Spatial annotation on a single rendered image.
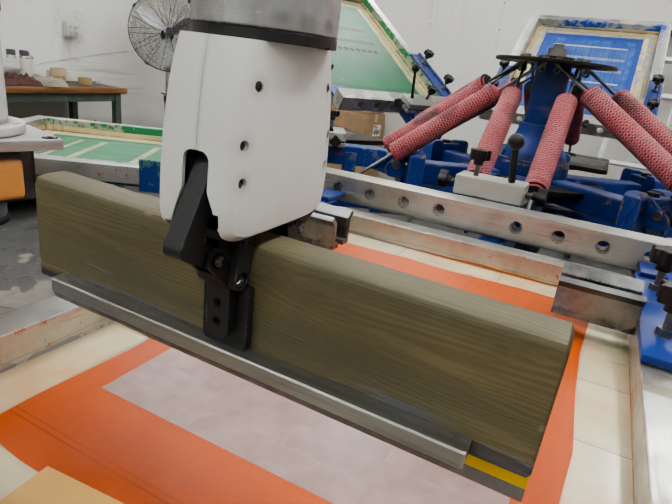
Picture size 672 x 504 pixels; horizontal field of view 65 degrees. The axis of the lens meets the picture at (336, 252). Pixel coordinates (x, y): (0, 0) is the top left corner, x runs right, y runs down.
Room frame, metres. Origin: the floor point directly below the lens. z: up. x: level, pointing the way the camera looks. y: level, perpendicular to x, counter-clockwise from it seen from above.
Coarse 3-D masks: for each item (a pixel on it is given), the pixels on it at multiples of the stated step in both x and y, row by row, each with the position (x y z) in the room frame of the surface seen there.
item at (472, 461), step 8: (472, 456) 0.23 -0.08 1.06; (472, 464) 0.22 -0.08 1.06; (480, 464) 0.22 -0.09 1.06; (488, 464) 0.22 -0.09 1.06; (488, 472) 0.22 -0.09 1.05; (496, 472) 0.22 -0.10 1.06; (504, 472) 0.22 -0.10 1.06; (504, 480) 0.22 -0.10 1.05; (512, 480) 0.22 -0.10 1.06; (520, 480) 0.21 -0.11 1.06
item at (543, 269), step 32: (352, 224) 0.92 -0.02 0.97; (384, 224) 0.89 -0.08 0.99; (448, 256) 0.84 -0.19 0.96; (480, 256) 0.82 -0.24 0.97; (512, 256) 0.80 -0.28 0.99; (544, 256) 0.80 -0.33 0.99; (0, 320) 0.42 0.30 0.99; (32, 320) 0.43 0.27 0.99; (64, 320) 0.45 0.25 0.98; (96, 320) 0.48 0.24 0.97; (0, 352) 0.39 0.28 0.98; (32, 352) 0.42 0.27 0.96; (640, 384) 0.44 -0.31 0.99; (640, 416) 0.40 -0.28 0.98; (640, 448) 0.36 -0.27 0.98; (640, 480) 0.33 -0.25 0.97
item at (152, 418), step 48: (96, 384) 0.39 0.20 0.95; (144, 384) 0.40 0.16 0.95; (192, 384) 0.41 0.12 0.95; (240, 384) 0.41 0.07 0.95; (0, 432) 0.32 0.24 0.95; (48, 432) 0.32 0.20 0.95; (96, 432) 0.33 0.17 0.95; (144, 432) 0.34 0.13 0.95; (192, 432) 0.34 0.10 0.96; (240, 432) 0.35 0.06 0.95; (288, 432) 0.36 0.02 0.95; (96, 480) 0.28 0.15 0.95; (144, 480) 0.29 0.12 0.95; (192, 480) 0.29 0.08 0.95; (240, 480) 0.30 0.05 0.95
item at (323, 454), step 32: (480, 288) 0.72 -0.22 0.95; (512, 288) 0.74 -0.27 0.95; (576, 320) 0.65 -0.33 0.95; (576, 352) 0.56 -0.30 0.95; (320, 416) 0.38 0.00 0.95; (288, 448) 0.34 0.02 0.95; (320, 448) 0.34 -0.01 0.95; (352, 448) 0.35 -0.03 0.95; (384, 448) 0.35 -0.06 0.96; (544, 448) 0.37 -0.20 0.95; (256, 480) 0.30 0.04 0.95; (288, 480) 0.30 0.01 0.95; (320, 480) 0.31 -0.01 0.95; (352, 480) 0.31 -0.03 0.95; (384, 480) 0.32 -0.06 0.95; (416, 480) 0.32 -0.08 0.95; (448, 480) 0.32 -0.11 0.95; (544, 480) 0.34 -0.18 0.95
